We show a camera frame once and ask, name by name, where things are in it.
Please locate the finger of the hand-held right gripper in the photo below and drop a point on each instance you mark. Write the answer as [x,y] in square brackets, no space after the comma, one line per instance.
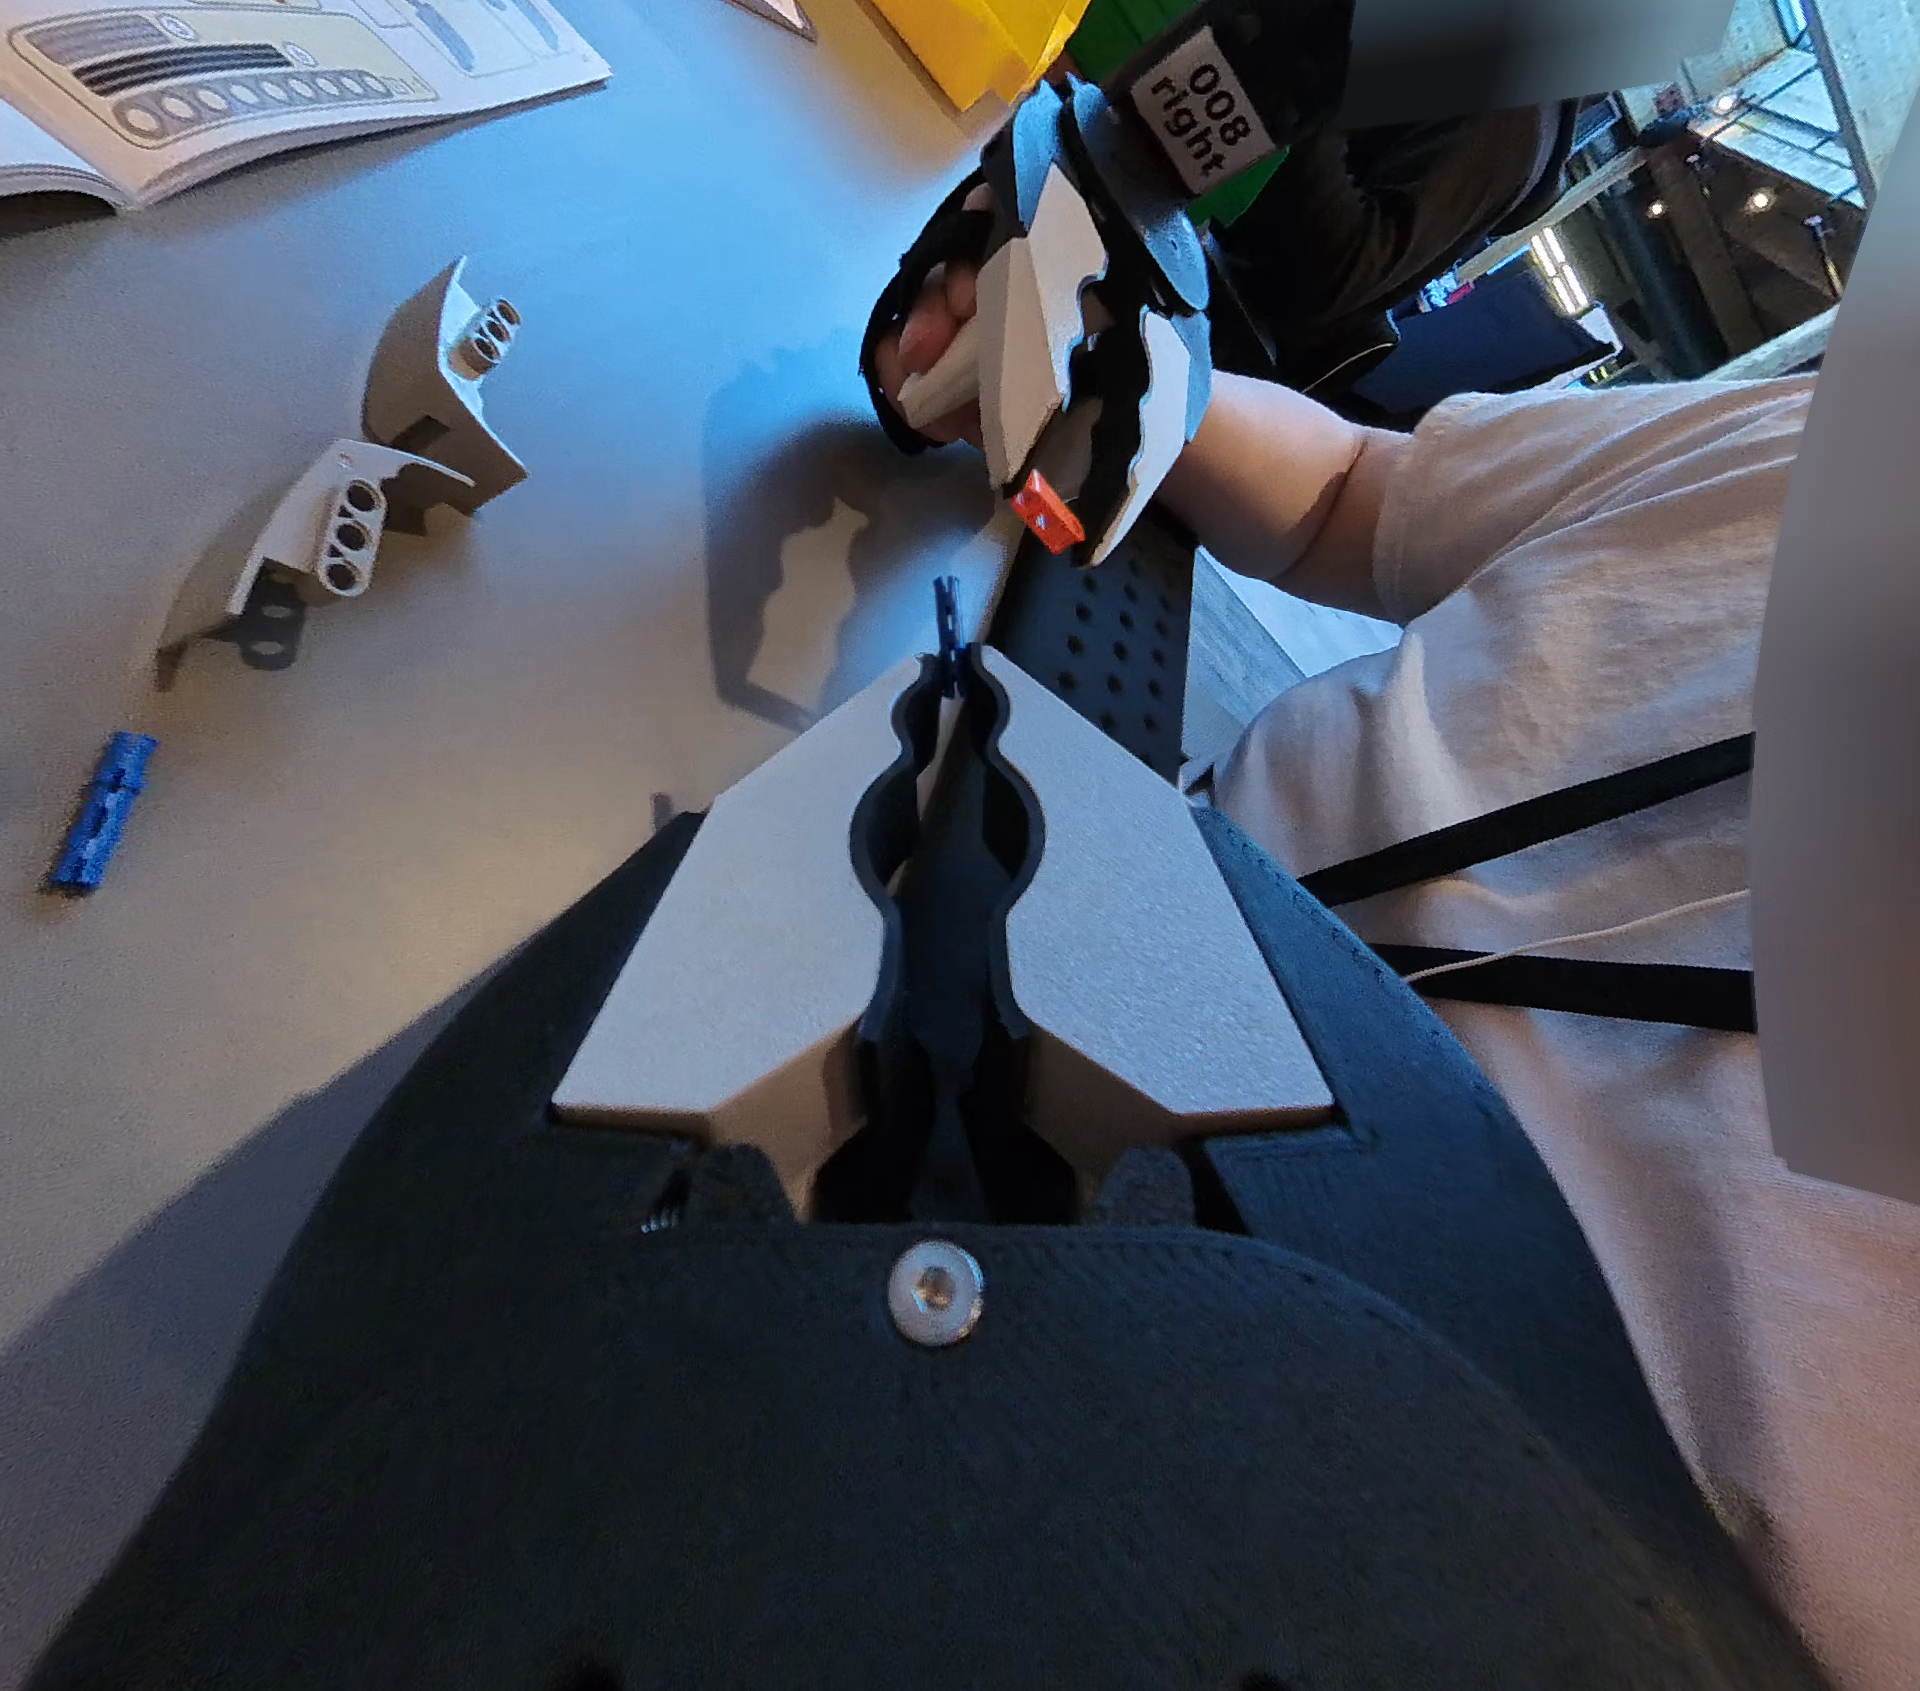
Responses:
[1035,322]
[1168,399]

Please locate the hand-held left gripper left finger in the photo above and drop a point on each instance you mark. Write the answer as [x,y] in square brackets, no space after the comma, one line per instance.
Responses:
[720,972]

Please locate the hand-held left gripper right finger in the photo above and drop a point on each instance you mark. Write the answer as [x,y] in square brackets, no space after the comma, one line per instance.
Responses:
[1157,972]

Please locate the orange toy connector piece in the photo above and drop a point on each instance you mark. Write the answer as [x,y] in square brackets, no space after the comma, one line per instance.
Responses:
[1045,513]

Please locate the blue toy connector pin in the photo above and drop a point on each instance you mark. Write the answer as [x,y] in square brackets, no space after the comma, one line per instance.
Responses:
[102,810]
[952,626]

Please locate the person's right forearm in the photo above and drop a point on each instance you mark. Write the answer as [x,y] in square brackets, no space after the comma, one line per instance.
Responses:
[1273,479]

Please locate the person's right hand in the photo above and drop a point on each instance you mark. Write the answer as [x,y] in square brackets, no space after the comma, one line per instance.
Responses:
[948,334]

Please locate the black perforated panel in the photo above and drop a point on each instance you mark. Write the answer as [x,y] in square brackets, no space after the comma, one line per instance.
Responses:
[1111,656]

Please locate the grey curved toy panel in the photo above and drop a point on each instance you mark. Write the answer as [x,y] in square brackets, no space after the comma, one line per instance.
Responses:
[432,399]
[304,537]

